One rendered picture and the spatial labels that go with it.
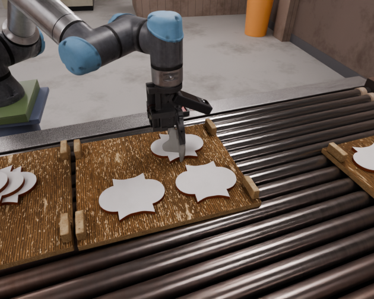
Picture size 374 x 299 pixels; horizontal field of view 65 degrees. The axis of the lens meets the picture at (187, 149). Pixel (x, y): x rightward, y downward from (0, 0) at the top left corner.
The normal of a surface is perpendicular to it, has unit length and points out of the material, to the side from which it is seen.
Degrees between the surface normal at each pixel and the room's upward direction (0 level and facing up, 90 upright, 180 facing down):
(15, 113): 4
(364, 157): 0
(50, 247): 0
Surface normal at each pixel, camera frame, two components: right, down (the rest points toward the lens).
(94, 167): 0.01, -0.79
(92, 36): 0.37, -0.47
